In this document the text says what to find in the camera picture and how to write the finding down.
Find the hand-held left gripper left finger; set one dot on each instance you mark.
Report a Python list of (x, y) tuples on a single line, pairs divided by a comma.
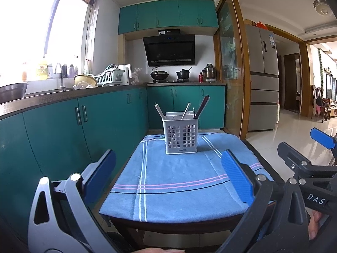
[(101, 171)]

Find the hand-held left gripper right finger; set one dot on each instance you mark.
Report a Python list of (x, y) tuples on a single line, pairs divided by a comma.
[(237, 179)]

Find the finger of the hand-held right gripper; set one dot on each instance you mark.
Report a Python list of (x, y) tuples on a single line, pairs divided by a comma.
[(292, 155), (322, 138)]

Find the black chopstick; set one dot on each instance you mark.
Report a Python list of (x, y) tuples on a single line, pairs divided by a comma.
[(200, 108)]

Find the white plastic utensil basket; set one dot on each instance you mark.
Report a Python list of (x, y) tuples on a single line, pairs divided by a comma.
[(179, 122)]

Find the person's right hand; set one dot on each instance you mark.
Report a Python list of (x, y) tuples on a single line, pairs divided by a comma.
[(314, 224)]

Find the wooden chair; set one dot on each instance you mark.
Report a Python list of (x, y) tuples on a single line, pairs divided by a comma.
[(320, 110)]

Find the long green base cabinet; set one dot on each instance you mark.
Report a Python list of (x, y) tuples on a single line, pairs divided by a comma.
[(52, 137)]

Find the dark wooden door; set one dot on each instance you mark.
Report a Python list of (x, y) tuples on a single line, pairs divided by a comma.
[(291, 84)]

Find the blue striped cloth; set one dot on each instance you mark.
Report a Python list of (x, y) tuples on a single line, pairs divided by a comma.
[(171, 174)]

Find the green hanging vine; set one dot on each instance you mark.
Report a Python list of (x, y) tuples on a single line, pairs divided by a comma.
[(320, 68)]

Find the silver refrigerator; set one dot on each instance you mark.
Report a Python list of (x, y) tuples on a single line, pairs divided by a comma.
[(260, 84)]

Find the dark speckled countertop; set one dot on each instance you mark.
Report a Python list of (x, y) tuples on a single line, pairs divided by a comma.
[(79, 93)]

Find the beige bowl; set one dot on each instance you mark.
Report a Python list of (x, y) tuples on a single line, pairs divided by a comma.
[(85, 79)]

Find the white dish rack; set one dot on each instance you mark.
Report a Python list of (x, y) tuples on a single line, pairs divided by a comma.
[(109, 77)]

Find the metal faucet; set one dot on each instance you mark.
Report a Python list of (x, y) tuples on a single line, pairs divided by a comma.
[(61, 79)]

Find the white kettle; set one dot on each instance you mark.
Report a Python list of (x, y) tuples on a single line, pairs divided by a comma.
[(127, 73)]

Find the green stove base cabinet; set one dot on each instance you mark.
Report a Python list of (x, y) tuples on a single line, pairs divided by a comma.
[(179, 95)]

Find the clear plastic bag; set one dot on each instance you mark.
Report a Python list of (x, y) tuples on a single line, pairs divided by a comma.
[(136, 75)]

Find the purple bottle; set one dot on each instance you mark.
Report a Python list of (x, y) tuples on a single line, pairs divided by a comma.
[(71, 72)]

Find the tall white bottle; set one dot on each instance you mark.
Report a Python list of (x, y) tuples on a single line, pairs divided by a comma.
[(87, 67)]

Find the red thermos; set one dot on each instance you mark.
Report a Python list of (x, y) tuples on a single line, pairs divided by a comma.
[(201, 77)]

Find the steel lidded pot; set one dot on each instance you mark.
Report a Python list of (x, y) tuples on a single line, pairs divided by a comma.
[(209, 73)]

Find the black wok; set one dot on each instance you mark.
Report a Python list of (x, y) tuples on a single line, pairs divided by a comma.
[(159, 75)]

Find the gas stove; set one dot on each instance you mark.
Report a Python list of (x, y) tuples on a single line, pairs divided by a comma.
[(171, 81)]

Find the wooden framed glass sliding door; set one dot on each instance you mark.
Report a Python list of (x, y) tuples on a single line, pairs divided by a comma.
[(229, 58)]

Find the yellow bottle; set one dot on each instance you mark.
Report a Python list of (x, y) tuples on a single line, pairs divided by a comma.
[(42, 71)]

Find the black lidded pot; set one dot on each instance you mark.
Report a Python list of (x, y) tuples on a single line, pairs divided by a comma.
[(183, 74)]

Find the metal basin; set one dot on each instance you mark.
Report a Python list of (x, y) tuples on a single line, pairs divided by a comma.
[(13, 92)]

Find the orange bottle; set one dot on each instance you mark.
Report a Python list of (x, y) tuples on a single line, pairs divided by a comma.
[(24, 73)]

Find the red bag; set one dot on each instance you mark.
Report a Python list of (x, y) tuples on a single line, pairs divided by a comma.
[(260, 25)]

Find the ceiling light fixture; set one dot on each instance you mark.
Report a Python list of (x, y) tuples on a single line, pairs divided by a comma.
[(322, 5)]

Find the black range hood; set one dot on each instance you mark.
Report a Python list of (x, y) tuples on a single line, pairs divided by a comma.
[(168, 50)]

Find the kitchen window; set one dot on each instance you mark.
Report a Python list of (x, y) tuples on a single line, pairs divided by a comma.
[(31, 18)]

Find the wooden archway frame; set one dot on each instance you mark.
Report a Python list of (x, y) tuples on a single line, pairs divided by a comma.
[(304, 79)]

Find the green wall cabinet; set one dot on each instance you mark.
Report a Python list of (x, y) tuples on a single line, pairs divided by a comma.
[(168, 13)]

